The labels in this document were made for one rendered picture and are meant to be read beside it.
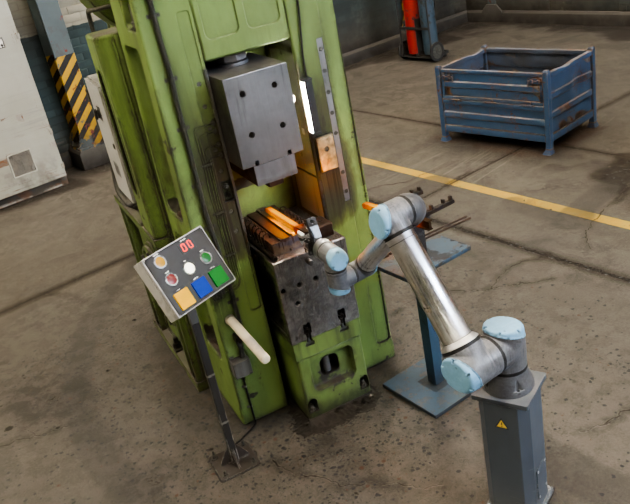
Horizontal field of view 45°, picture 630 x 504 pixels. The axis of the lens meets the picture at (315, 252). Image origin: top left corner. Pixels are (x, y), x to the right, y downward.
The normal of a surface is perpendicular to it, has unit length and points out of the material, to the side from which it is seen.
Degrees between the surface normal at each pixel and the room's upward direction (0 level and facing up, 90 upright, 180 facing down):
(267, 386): 90
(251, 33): 90
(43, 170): 90
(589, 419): 0
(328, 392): 90
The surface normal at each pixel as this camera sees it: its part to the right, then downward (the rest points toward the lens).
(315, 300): 0.44, 0.32
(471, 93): -0.72, 0.40
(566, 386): -0.18, -0.88
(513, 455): -0.53, 0.46
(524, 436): 0.21, 0.39
